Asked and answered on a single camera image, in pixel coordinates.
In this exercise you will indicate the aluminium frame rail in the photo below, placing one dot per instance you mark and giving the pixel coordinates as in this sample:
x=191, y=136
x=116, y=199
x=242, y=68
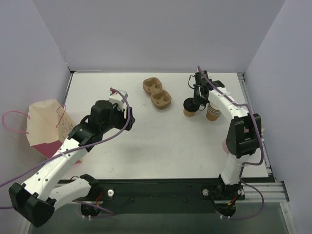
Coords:
x=271, y=191

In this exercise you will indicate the cream and pink paper bag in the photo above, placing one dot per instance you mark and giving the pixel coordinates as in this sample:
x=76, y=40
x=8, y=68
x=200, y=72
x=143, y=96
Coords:
x=47, y=126

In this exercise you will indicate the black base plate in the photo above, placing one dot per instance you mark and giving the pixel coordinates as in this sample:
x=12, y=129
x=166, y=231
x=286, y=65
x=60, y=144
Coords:
x=162, y=196

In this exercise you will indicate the single brown paper cup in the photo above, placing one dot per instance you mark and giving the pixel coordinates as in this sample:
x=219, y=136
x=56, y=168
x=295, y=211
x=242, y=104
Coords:
x=188, y=113

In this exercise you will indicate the black cup lid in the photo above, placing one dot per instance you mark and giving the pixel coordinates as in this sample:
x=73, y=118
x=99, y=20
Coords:
x=190, y=106

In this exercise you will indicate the stack of brown paper cups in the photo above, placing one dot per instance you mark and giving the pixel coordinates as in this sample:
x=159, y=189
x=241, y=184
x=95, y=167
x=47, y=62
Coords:
x=213, y=113

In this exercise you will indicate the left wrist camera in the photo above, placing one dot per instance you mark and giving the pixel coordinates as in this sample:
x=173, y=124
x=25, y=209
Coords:
x=117, y=97

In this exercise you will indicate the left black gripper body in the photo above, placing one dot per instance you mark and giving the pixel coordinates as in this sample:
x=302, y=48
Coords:
x=128, y=119

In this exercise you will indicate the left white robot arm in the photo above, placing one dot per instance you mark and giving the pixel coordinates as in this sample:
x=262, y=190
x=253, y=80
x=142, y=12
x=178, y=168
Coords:
x=37, y=198

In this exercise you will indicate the brown pulp cup carrier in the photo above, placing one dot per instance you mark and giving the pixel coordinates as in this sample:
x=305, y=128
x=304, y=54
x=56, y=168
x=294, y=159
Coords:
x=160, y=98

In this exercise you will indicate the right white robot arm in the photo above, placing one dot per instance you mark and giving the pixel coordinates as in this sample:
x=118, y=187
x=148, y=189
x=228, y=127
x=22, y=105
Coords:
x=243, y=140

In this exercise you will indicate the pink cup with straws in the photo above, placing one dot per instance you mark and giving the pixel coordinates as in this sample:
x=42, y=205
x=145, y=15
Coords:
x=224, y=146

